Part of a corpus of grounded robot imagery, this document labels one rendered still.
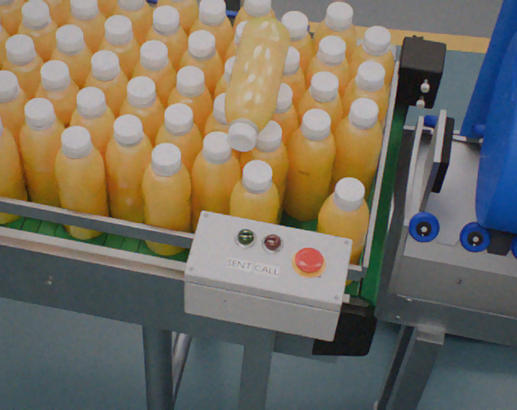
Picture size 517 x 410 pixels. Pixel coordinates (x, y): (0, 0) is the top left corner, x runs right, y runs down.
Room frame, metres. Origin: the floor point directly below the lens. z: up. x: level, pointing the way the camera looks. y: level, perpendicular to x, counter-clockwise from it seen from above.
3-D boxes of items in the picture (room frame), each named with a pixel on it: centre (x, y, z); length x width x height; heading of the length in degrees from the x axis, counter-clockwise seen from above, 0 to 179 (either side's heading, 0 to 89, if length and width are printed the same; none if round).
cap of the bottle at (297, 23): (1.17, -0.02, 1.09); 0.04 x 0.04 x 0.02
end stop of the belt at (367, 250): (1.02, -0.17, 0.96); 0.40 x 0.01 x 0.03; 174
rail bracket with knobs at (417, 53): (1.22, -0.23, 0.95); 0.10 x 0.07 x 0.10; 174
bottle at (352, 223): (0.87, -0.11, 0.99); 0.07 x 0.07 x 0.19
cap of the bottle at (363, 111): (1.01, -0.13, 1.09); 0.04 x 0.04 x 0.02
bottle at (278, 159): (0.95, 0.00, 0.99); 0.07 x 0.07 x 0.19
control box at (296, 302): (0.75, -0.02, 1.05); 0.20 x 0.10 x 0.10; 84
